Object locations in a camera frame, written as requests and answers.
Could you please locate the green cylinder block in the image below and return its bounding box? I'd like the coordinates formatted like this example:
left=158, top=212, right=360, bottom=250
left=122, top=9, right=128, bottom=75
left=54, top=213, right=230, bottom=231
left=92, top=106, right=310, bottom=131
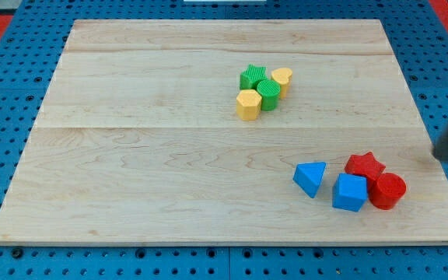
left=257, top=79, right=281, bottom=111

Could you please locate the red star block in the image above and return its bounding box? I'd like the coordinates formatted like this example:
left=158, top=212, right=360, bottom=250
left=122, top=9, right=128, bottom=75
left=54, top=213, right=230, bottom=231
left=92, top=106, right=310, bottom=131
left=344, top=152, right=386, bottom=191

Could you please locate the yellow heart block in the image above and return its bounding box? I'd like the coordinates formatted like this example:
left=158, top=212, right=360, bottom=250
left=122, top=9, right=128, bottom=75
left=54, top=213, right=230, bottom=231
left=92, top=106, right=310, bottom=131
left=271, top=68, right=293, bottom=99

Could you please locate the light wooden board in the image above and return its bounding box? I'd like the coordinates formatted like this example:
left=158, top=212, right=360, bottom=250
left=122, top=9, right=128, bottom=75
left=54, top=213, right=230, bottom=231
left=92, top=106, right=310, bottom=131
left=0, top=19, right=448, bottom=247

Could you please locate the green star block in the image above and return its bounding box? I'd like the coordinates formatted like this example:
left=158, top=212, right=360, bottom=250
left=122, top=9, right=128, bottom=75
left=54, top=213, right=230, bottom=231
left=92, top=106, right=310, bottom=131
left=240, top=65, right=268, bottom=89

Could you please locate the yellow hexagon block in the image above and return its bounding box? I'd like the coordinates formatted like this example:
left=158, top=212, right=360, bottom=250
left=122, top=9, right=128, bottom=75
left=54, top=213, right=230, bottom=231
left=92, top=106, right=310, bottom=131
left=236, top=89, right=262, bottom=121

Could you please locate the blue cube block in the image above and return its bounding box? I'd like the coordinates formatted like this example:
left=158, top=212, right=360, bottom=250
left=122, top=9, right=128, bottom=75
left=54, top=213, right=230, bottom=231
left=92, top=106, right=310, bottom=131
left=332, top=173, right=368, bottom=212

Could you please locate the blue triangle block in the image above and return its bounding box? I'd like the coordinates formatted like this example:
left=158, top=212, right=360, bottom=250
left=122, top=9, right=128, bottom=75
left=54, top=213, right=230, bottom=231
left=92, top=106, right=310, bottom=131
left=293, top=162, right=327, bottom=198

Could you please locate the red cylinder block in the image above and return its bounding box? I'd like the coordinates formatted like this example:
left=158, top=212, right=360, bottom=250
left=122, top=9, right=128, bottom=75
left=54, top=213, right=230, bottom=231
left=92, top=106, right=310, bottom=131
left=369, top=173, right=407, bottom=210

